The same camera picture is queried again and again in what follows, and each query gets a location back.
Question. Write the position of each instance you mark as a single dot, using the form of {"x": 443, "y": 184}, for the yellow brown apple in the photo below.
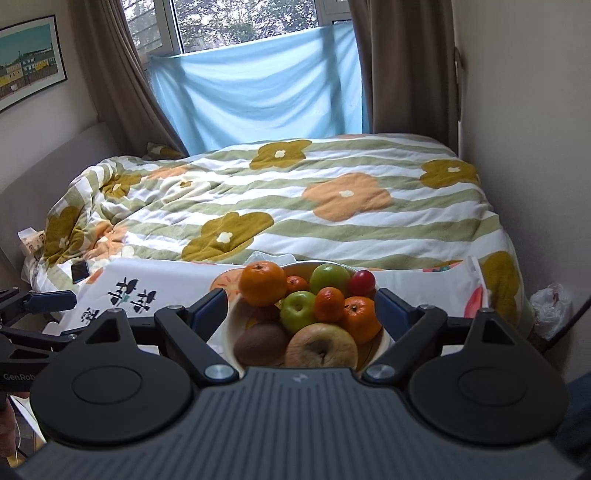
{"x": 318, "y": 346}

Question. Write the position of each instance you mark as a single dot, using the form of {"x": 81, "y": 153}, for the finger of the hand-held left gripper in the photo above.
{"x": 37, "y": 341}
{"x": 51, "y": 301}

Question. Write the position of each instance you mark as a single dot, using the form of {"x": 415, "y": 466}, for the window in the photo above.
{"x": 212, "y": 23}

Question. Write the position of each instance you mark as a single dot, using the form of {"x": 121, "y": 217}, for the yellow patterned pillow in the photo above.
{"x": 159, "y": 151}

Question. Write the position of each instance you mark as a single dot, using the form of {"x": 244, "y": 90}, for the black phone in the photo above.
{"x": 80, "y": 272}

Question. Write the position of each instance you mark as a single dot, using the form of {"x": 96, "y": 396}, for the white plastic bag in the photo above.
{"x": 270, "y": 257}

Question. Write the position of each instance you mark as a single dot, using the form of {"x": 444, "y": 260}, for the brown kiwi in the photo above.
{"x": 261, "y": 344}

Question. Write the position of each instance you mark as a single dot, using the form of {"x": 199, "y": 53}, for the light blue sheet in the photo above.
{"x": 258, "y": 92}

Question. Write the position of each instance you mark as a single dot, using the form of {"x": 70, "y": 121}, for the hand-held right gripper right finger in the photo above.
{"x": 388, "y": 305}

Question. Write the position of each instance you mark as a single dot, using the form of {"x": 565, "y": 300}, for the brown curtain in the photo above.
{"x": 120, "y": 101}
{"x": 406, "y": 69}

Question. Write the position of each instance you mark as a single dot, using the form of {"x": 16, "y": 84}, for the white fruit print cloth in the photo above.
{"x": 161, "y": 286}

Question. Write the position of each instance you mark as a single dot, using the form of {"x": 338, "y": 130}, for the cream duck print bowl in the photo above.
{"x": 232, "y": 323}

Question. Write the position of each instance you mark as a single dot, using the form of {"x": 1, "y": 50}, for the crumpled clear plastic bag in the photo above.
{"x": 551, "y": 304}

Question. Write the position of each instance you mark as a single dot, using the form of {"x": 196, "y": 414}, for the striped floral blanket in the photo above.
{"x": 323, "y": 230}

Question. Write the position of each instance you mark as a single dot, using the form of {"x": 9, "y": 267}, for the dark blue clothing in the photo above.
{"x": 575, "y": 415}

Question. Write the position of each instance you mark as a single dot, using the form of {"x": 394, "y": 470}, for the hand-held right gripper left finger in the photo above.
{"x": 214, "y": 307}

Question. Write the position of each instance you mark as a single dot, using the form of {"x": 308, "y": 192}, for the framed wall picture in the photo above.
{"x": 27, "y": 60}

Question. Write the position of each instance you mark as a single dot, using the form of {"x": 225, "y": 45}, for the green apple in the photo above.
{"x": 328, "y": 277}
{"x": 298, "y": 311}

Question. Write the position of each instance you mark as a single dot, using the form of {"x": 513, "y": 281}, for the small mandarin orange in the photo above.
{"x": 297, "y": 283}
{"x": 329, "y": 304}

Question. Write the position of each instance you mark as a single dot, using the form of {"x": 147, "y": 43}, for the tissue box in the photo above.
{"x": 32, "y": 242}

